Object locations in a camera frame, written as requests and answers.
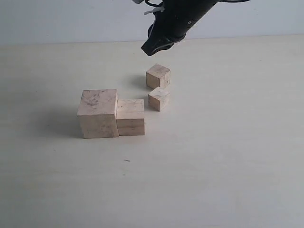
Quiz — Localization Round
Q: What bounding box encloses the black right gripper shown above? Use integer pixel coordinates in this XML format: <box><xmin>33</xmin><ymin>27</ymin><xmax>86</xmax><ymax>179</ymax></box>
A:
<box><xmin>141</xmin><ymin>0</ymin><xmax>217</xmax><ymax>56</ymax></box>

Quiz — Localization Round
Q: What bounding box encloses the third largest wooden cube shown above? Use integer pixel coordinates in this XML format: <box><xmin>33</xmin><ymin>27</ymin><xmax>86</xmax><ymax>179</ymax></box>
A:
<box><xmin>146</xmin><ymin>64</ymin><xmax>171</xmax><ymax>89</ymax></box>

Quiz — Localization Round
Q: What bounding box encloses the second largest wooden cube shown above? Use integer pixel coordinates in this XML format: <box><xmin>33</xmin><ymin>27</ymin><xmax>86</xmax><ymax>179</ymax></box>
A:
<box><xmin>116</xmin><ymin>99</ymin><xmax>145</xmax><ymax>136</ymax></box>

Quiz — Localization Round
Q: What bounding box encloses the smallest wooden cube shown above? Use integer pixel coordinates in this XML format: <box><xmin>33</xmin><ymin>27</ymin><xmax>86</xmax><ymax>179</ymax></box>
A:
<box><xmin>148</xmin><ymin>87</ymin><xmax>171</xmax><ymax>112</ymax></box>

